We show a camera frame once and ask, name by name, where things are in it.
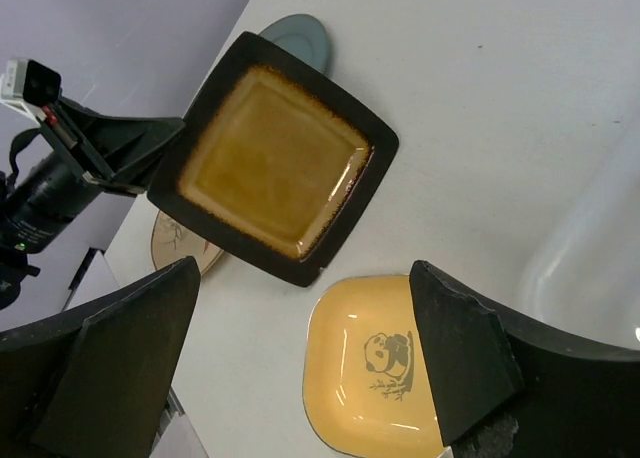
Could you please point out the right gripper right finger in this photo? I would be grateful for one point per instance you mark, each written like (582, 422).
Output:
(507, 385)

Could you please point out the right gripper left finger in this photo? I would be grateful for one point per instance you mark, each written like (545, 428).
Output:
(93, 381)

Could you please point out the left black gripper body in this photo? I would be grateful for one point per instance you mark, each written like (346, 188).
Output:
(36, 211)

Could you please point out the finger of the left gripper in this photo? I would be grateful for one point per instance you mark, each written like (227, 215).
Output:
(117, 154)

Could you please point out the black square amber plate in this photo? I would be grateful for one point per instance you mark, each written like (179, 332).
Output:
(276, 163)

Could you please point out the beige bird branch plate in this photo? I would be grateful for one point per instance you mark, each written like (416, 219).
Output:
(172, 241)

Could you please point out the yellow panda square dish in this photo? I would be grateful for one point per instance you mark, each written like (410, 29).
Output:
(365, 386)

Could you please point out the clear plastic dish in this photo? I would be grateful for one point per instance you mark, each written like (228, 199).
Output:
(585, 278)

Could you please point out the teal round plate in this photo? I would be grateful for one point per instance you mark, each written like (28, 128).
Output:
(305, 37)

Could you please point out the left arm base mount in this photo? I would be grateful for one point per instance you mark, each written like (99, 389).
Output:
(176, 436)

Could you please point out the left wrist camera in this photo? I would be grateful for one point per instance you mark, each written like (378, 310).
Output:
(28, 86)

